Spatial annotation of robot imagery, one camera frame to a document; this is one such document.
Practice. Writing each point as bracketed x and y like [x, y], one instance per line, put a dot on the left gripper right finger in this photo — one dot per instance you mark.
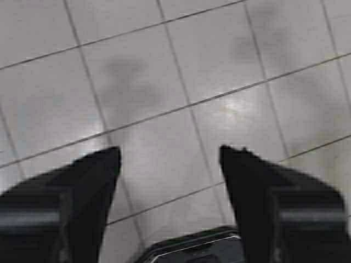
[284, 215]

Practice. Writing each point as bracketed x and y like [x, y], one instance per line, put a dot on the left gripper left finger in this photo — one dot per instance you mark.
[60, 215]

